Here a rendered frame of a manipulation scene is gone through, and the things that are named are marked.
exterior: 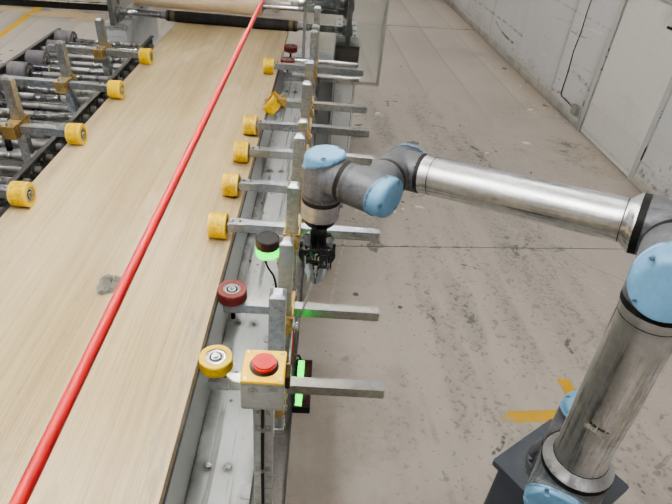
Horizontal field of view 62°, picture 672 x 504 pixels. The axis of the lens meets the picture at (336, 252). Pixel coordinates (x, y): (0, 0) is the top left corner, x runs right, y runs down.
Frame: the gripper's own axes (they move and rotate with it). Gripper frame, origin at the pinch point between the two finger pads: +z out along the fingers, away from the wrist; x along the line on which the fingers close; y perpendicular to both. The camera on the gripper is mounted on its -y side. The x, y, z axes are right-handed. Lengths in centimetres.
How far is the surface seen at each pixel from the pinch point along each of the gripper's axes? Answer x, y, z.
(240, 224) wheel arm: -23.5, -29.1, 5.0
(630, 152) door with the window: 236, -279, 83
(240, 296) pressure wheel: -19.8, -2.8, 10.6
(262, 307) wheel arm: -14.0, -4.3, 15.4
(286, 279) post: -7.3, 0.0, 1.3
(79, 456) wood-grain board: -44, 47, 11
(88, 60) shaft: -137, -209, 22
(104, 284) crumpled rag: -56, -3, 10
